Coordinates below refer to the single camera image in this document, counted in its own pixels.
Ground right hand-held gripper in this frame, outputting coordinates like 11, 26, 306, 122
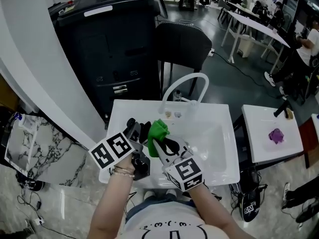
152, 135, 203, 192

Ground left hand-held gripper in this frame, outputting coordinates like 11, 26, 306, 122
88, 118, 152, 182

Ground green cloth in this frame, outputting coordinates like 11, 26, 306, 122
147, 119, 171, 158

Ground person's left forearm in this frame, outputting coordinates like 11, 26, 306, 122
86, 155, 137, 239

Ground person's right forearm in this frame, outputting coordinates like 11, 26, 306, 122
190, 183, 257, 239

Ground purple cloth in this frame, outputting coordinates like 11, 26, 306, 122
268, 127, 285, 144

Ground large white sink basin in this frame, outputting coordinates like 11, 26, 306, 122
99, 99, 241, 188

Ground person's white printed shirt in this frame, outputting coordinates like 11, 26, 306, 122
122, 200, 250, 239

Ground person's blue jeans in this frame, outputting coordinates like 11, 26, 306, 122
126, 192, 199, 219

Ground white curved faucet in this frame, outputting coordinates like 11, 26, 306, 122
159, 73, 209, 126

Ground marble pattern cabinet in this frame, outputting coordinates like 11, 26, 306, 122
4, 113, 88, 186

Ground dark grey machine cabinet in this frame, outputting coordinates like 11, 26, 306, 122
48, 0, 162, 124

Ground black round device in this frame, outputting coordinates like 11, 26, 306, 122
15, 174, 46, 192
236, 182, 263, 223

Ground dark grey chair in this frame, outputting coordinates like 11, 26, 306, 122
155, 20, 212, 97

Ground white waste bin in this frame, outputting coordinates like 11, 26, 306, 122
236, 34, 255, 59

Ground brown wooden cabinet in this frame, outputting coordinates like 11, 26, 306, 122
299, 119, 319, 169

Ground white long table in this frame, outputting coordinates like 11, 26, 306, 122
220, 10, 291, 74

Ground black power cable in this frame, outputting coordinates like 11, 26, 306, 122
213, 51, 284, 100

